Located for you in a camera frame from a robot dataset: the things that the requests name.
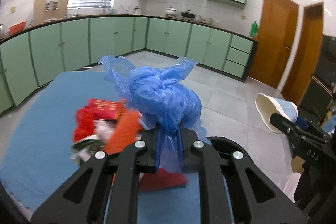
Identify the black trash bin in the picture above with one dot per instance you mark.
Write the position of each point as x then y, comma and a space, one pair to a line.
227, 146

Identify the red plastic bag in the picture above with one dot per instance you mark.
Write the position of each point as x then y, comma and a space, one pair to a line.
85, 118

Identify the black wok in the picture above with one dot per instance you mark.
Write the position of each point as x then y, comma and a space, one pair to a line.
188, 14

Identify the long orange foam net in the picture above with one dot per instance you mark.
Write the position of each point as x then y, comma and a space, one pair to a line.
125, 133

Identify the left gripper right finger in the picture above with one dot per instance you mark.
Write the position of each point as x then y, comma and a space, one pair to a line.
232, 188

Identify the green bottle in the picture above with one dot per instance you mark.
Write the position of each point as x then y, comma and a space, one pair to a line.
254, 30

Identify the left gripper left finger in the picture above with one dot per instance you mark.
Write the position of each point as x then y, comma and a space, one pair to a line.
105, 188

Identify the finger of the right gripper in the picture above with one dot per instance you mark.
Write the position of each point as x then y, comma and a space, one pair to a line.
294, 129
307, 125

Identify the dark red scouring pad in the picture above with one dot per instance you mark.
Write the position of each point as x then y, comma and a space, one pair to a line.
161, 180

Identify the red paper cup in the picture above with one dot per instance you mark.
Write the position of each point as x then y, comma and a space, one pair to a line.
106, 110

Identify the blue white paper cup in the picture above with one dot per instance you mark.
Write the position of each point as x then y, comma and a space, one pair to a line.
267, 105

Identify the white tissue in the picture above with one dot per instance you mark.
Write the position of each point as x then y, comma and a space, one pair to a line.
104, 129

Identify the black glass cabinet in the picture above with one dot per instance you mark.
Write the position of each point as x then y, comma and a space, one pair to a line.
319, 97

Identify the white cooking pot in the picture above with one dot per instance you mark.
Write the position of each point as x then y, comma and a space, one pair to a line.
170, 12

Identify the green lower kitchen cabinets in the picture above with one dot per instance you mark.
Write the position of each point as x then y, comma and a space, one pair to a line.
33, 57

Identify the brown wooden door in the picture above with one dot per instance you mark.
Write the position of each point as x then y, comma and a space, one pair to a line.
275, 38
307, 54

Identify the chrome kitchen faucet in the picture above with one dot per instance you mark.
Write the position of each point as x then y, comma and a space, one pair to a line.
103, 5

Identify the cardboard box with label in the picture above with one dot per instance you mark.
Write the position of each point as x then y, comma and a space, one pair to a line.
48, 10

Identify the blue plastic bag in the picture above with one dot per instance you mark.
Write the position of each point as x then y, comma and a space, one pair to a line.
161, 98

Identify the orange plastic basin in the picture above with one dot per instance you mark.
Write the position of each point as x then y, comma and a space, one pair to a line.
14, 29

